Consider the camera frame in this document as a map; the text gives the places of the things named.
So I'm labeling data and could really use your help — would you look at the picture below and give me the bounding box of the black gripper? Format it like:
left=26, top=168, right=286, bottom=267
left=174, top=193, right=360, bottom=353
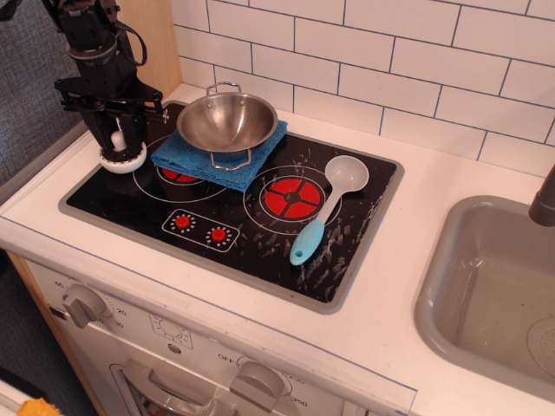
left=55, top=29, right=169, bottom=151

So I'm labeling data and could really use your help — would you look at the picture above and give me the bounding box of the white toy mushroom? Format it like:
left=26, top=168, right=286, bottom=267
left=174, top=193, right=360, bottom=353
left=100, top=124, right=147, bottom=174

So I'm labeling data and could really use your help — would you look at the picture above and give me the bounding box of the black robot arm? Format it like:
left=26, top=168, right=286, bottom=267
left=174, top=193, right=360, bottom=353
left=43, top=1, right=167, bottom=159

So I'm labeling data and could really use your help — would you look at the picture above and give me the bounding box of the blue folded towel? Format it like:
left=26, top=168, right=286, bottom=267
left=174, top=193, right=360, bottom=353
left=151, top=120, right=288, bottom=192

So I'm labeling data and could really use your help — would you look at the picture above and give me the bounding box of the black toy stove top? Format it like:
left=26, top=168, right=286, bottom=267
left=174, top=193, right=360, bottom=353
left=59, top=133, right=404, bottom=314

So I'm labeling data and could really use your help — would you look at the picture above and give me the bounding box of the grey timer knob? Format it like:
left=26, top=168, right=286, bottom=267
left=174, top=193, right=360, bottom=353
left=62, top=284, right=107, bottom=328

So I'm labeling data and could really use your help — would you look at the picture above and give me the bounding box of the grey oven knob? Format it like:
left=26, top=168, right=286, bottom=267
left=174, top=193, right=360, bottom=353
left=230, top=361, right=285, bottom=413

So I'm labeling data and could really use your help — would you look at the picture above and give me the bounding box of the orange yellow cloth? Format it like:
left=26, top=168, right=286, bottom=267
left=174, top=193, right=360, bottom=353
left=16, top=398, right=62, bottom=416

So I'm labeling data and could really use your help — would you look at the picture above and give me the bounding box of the grey toy sink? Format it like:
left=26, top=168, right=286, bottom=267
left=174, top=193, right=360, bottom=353
left=415, top=195, right=554, bottom=401

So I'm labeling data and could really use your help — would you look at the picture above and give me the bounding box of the grey faucet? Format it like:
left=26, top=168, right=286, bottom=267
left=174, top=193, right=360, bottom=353
left=528, top=166, right=555, bottom=227

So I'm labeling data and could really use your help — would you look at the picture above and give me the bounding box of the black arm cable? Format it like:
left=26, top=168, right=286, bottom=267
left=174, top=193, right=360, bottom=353
left=113, top=19, right=148, bottom=68

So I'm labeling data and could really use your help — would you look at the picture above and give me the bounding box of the steel bowl with handles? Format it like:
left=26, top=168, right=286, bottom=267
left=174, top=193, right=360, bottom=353
left=177, top=81, right=278, bottom=172

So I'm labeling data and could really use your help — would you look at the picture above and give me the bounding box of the wooden side post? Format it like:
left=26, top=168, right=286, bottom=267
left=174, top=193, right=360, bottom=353
left=117, top=0, right=182, bottom=99

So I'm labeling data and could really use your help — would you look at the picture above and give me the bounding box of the white spoon with blue handle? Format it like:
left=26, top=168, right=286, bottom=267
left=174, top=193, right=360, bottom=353
left=290, top=155, right=369, bottom=266

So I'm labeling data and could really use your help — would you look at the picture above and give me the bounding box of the grey oven door handle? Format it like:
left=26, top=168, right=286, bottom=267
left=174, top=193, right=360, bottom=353
left=121, top=360, right=239, bottom=415

